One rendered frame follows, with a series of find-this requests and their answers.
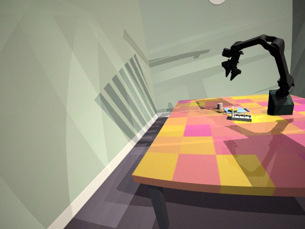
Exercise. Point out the white cylinder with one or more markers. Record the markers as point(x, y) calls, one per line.
point(219, 106)

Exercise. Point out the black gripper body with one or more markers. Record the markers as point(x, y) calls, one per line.
point(234, 67)

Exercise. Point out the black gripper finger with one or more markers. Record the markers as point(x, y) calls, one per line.
point(227, 72)
point(233, 75)

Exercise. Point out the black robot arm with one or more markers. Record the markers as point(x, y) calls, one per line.
point(276, 49)

